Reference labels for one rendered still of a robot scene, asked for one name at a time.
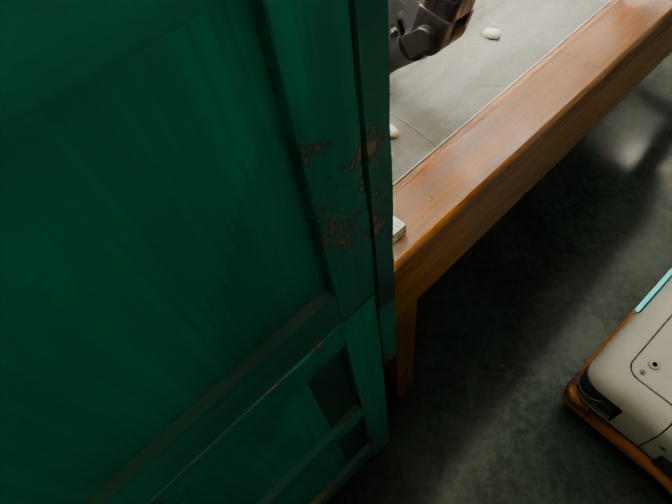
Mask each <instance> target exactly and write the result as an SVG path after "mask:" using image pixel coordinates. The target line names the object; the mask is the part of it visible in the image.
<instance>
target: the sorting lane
mask: <svg viewBox="0 0 672 504"><path fill-rule="evenodd" d="M612 1H613V0H476V1H475V3H474V5H473V9H474V12H473V14H472V16H471V19H470V21H469V23H468V26H467V28H466V30H465V33H464V34H463V35H462V37H460V38H459V39H457V40H456V41H455V42H453V43H452V44H450V45H449V46H447V47H446V48H444V49H443V50H441V51H440V52H438V53H437V54H435V55H433V56H426V57H425V58H422V59H420V60H418V61H416V62H414V63H411V64H409V65H407V66H405V67H402V68H400V69H398V70H396V71H394V72H393V73H391V74H390V118H389V122H390V124H392V125H393V126H394V127H395V128H396V129H397V130H398V136H397V137H396V138H391V137H390V138H391V152H392V153H393V159H392V182H393V187H394V186H395V185H396V184H397V183H398V182H399V181H401V180H402V179H403V178H404V177H405V176H407V175H408V174H409V173H410V172H411V171H412V170H414V169H415V168H416V167H417V166H418V165H419V164H421V163H422V162H423V161H424V160H425V159H427V158H428V157H429V156H430V155H431V154H432V153H434V152H435V151H436V150H437V149H438V148H440V147H441V146H442V145H443V144H444V143H445V142H447V141H448V140H449V139H450V138H451V137H453V136H454V135H455V134H456V133H457V132H458V131H460V130H461V129H462V128H463V127H464V126H465V125H467V124H468V123H469V122H470V121H471V120H473V119H474V118H475V117H476V116H477V115H478V114H480V113H481V112H482V111H483V110H484V109H486V108H487V107H488V106H489V105H490V104H491V103H493V102H494V101H495V100H496V99H497V98H499V97H500V96H501V95H502V94H503V93H504V92H506V91H507V90H508V89H509V88H510V87H512V86H513V85H514V84H515V83H516V82H517V81H519V80H520V79H521V78H522V77H523V76H524V75H526V74H527V73H528V72H529V71H530V70H532V69H533V68H534V67H535V66H536V65H537V64H539V63H540V62H541V61H542V60H543V59H545V58H546V57H547V56H548V55H549V54H550V53H552V52H553V51H554V50H555V49H556V48H558V47H559V46H560V45H561V44H562V43H563V42H565V41H566V40H567V39H568V38H569V37H570V36H572V35H573V34H574V33H575V32H576V31H578V30H579V29H580V28H581V27H582V26H583V25H585V24H586V23H587V22H588V21H589V20H591V19H592V18H593V17H594V16H595V15H596V14H598V13H599V12H600V11H601V10H602V9H604V8H605V7H606V6H607V5H608V4H609V3H611V2H612ZM486 28H497V29H499V30H500V31H501V35H500V37H499V38H497V39H493V38H486V37H485V36H484V34H483V33H484V30H485V29H486Z"/></svg>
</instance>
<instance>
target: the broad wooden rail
mask: <svg viewBox="0 0 672 504"><path fill-rule="evenodd" d="M671 52H672V0H613V1H612V2H611V3H609V4H608V5H607V6H606V7H605V8H604V9H602V10H601V11H600V12H599V13H598V14H596V15H595V16H594V17H593V18H592V19H591V20H589V21H588V22H587V23H586V24H585V25H583V26H582V27H581V28H580V29H579V30H578V31H576V32H575V33H574V34H573V35H572V36H570V37H569V38H568V39H567V40H566V41H565V42H563V43H562V44H561V45H560V46H559V47H558V48H556V49H555V50H554V51H553V52H552V53H550V54H549V55H548V56H547V57H546V58H545V59H543V60H542V61H541V62H540V63H539V64H537V65H536V66H535V67H534V68H533V69H532V70H530V71H529V72H528V73H527V74H526V75H524V76H523V77H522V78H521V79H520V80H519V81H517V82H516V83H515V84H514V85H513V86H512V87H510V88H509V89H508V90H507V91H506V92H504V93H503V94H502V95H501V96H500V97H499V98H497V99H496V100H495V101H494V102H493V103H491V104H490V105H489V106H488V107H487V108H486V109H484V110H483V111H482V112H481V113H480V114H478V115H477V116H476V117H475V118H474V119H473V120H471V121H470V122H469V123H468V124H467V125H465V126H464V127H463V128H462V129H461V130H460V131H458V132H457V133H456V134H455V135H454V136H453V137H451V138H450V139H449V140H448V141H447V142H445V143H444V144H443V145H442V146H441V147H440V148H438V149H437V150H436V151H435V152H434V153H432V154H431V155H430V156H429V157H428V158H427V159H425V160H424V161H423V162H422V163H421V164H419V165H418V166H417V167H416V168H415V169H414V170H412V171H411V172H410V173H409V174H408V175H407V176H405V177H404V178H403V179H402V180H401V181H399V182H398V183H397V184H396V185H395V186H394V187H393V215H394V216H395V217H396V218H398V219H399V220H401V221H402V222H403V223H405V224H406V233H405V234H403V235H402V236H401V237H400V238H399V239H398V240H397V241H396V242H395V243H393V248H392V251H393V259H394V278H395V296H394V298H395V316H396V319H397V318H398V317H400V316H401V315H402V314H403V313H404V312H405V311H406V310H407V309H408V308H409V307H410V306H411V305H412V304H413V303H414V302H415V301H416V300H417V299H418V298H419V297H420V296H421V295H422V294H423V293H424V292H425V291H426V290H427V289H428V288H429V287H430V286H431V285H432V284H433V283H435V282H436V281H437V280H438V279H439V278H440V277H441V276H442V275H443V274H444V273H445V272H446V271H447V270H448V269H449V268H450V267H451V266H452V265H453V264H454V263H455V262H456V261H457V260H458V259H459V258H460V257H461V256H462V255H463V254H464V253H465V252H466V251H467V250H468V249H470V248H471V247H472V246H473V245H474V244H475V243H476V242H477V241H478V240H479V239H480V238H481V237H482V236H483V235H484V234H485V233H486V232H487V231H488V230H489V229H490V228H491V227H492V226H493V225H494V224H495V223H496V222H497V221H498V220H499V219H500V218H501V217H502V216H503V215H504V214H506V213H507V212H508V211H509V210H510V209H511V208H512V207H513V206H514V205H515V204H516V203H517V202H518V201H519V200H520V199H521V197H522V196H523V195H524V194H525V193H527V192H528V191H529V190H530V189H531V188H532V187H533V186H534V185H535V184H536V183H537V182H538V181H539V180H540V179H542V178H543V177H544V176H545V175H546V174H547V173H548V172H549V171H550V170H551V169H552V168H553V167H554V166H555V165H556V164H557V163H558V162H559V161H560V160H561V159H562V158H563V157H564V156H565V155H566V154H567V153H568V152H569V151H570V150H571V149H572V148H573V147H574V146H575V145H576V144H578V143H579V142H580V141H581V140H582V139H583V138H584V137H585V136H586V135H587V134H588V133H589V132H590V131H591V130H592V129H593V128H594V127H595V126H596V125H597V124H598V123H599V122H600V121H601V120H602V119H603V118H604V117H605V116H606V115H607V114H608V113H609V112H610V111H611V110H612V109H614V108H615V107H616V106H617V105H618V104H619V103H620V102H621V101H622V100H623V99H624V98H625V97H626V96H627V95H628V94H629V93H630V92H631V91H632V90H633V89H634V88H635V87H636V86H637V85H638V84H639V83H640V82H641V81H642V80H643V79H644V78H645V77H646V76H647V75H648V74H650V73H651V72H652V71H653V70H654V69H655V68H656V67H657V66H658V65H659V64H660V63H661V62H662V61H663V60H664V59H665V58H666V57H667V56H668V55H669V54H670V53H671Z"/></svg>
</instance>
